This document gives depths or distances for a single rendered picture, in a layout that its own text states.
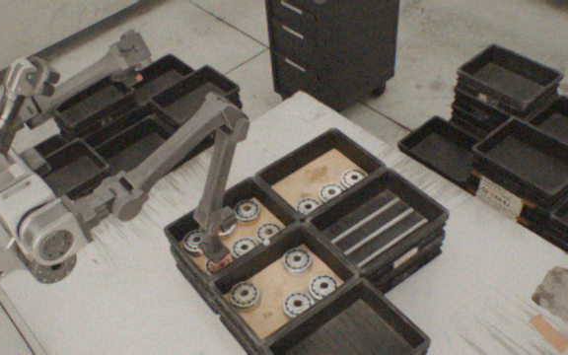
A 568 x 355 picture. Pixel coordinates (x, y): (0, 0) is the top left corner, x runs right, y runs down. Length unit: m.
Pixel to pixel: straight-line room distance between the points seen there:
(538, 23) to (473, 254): 2.73
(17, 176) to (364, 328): 1.13
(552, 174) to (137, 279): 1.83
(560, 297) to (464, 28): 2.76
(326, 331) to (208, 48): 3.05
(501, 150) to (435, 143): 0.44
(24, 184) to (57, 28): 3.41
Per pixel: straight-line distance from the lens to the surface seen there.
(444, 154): 3.40
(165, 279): 2.41
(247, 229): 2.32
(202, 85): 3.56
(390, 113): 4.03
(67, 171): 3.28
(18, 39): 4.93
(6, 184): 1.71
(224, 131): 1.77
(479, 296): 2.33
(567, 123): 3.52
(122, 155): 3.42
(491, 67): 3.61
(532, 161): 3.11
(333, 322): 2.07
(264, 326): 2.08
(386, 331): 2.06
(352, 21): 3.56
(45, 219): 1.61
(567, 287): 2.42
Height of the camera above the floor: 2.60
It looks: 48 degrees down
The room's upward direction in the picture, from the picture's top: 10 degrees counter-clockwise
